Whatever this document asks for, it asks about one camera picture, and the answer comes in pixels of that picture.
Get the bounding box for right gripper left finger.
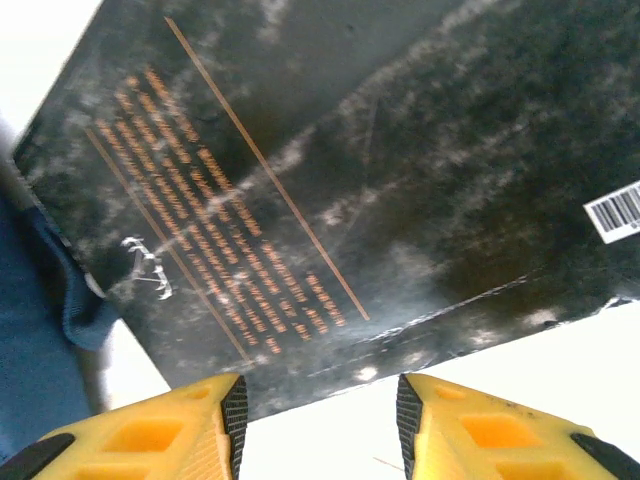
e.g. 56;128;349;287
0;372;250;480

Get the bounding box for black book orange text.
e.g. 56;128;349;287
12;0;640;421

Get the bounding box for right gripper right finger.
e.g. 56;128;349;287
395;373;640;480

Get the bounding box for navy blue backpack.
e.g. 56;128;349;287
0;189;124;456

